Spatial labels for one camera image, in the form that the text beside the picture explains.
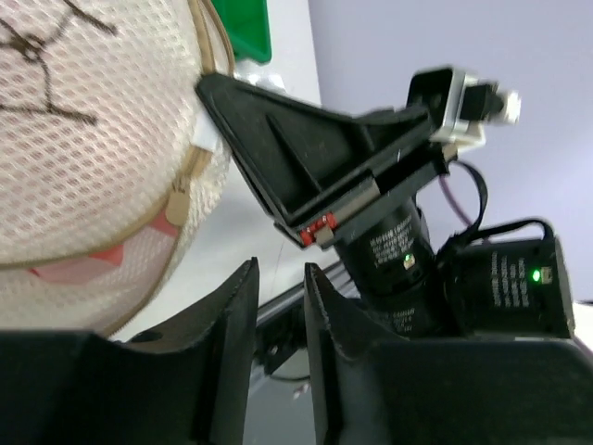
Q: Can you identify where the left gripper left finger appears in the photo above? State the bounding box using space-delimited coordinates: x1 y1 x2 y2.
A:
1 260 259 444

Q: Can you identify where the pink bra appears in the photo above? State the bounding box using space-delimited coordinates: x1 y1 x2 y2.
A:
28 212 180 285

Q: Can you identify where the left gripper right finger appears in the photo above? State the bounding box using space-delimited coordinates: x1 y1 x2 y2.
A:
304 263 592 444

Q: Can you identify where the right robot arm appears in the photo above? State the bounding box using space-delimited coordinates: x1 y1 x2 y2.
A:
196 74 574 338

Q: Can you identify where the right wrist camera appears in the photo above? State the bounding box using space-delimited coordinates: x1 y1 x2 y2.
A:
408 66 522 152

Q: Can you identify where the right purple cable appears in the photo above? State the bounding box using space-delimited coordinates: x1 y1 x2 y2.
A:
437 178 473 228

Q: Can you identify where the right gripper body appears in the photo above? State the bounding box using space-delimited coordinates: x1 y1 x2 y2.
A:
274 108 444 248

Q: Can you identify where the green plastic tray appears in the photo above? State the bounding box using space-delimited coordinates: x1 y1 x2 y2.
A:
212 0 272 65

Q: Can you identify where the white mesh laundry bag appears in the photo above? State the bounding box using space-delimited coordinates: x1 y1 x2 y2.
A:
1 1 234 335

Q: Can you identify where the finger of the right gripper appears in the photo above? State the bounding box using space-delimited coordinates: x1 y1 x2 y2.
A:
196 74 372 226

